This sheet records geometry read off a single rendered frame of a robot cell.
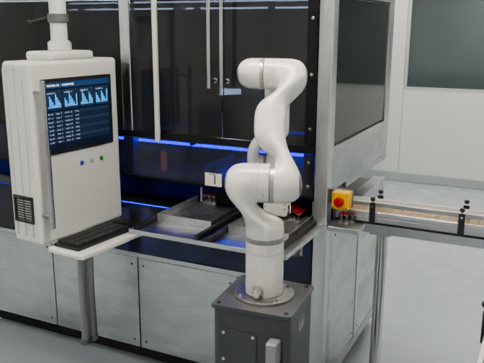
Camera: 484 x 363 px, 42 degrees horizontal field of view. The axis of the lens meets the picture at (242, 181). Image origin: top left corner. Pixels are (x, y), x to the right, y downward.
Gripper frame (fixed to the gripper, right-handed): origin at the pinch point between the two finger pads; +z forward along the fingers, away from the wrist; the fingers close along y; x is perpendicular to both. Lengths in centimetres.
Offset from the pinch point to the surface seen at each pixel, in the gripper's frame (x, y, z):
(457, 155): -483, -7, 59
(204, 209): -21.9, 44.7, 4.3
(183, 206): -18, 53, 3
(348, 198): -23.1, -21.6, -8.7
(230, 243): 13.3, 13.6, 4.5
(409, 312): -145, -28, 93
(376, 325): -38, -33, 52
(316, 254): -23.5, -8.8, 17.7
